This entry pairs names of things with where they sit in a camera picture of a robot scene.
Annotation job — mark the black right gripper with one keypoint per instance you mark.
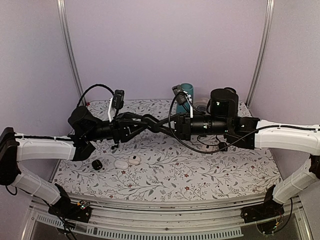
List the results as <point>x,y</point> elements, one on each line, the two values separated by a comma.
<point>179,132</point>

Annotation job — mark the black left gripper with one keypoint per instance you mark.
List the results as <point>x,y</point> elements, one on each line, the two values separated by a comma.
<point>119,126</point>

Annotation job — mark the black earbuds charging case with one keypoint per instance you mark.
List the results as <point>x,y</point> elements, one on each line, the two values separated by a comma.
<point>152,123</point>

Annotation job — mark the white earbuds case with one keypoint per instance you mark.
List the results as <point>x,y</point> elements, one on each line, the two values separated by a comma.
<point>134,160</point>
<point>119,164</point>

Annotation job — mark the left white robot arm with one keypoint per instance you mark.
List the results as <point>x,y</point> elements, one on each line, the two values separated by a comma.
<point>15,148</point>

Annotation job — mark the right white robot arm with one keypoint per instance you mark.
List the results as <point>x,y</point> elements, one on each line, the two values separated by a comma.
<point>301,138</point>

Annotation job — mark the white closed earbuds case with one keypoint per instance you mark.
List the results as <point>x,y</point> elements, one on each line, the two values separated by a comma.
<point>119,164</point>

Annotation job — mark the small black closed case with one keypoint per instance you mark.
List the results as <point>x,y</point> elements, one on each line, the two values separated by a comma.
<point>97,164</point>

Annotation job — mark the clear glass dish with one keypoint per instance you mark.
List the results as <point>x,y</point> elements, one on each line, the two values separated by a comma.
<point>201,104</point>

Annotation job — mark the teal tall vase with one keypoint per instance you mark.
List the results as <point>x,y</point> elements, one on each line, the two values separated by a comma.
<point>189,89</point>

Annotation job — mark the floral patterned table mat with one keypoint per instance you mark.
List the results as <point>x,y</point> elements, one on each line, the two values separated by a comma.
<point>169,171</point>

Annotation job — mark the black cylinder vase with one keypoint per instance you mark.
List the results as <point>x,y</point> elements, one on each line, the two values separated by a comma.
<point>230,89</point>

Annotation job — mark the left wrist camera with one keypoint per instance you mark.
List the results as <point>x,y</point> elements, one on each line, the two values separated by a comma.
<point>116,104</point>

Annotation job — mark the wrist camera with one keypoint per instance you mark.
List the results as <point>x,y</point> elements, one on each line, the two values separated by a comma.
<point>181,97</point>
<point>116,104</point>

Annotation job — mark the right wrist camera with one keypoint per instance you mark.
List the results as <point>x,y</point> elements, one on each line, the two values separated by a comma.
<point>181,97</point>

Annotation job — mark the front aluminium rail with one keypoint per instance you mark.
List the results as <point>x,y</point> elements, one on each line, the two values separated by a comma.
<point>217,219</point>

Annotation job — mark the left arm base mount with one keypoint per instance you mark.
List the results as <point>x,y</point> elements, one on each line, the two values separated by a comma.
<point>65,209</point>

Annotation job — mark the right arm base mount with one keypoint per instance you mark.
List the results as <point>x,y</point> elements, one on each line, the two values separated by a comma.
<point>267,209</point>

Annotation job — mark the left aluminium frame post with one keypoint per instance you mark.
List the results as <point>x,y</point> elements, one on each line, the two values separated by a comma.
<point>62,13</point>

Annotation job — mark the aluminium frame post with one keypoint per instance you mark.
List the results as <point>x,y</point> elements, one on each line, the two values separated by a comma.
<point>62,13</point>
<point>267,24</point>

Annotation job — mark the right aluminium frame post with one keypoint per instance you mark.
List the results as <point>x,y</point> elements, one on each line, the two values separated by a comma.
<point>267,24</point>

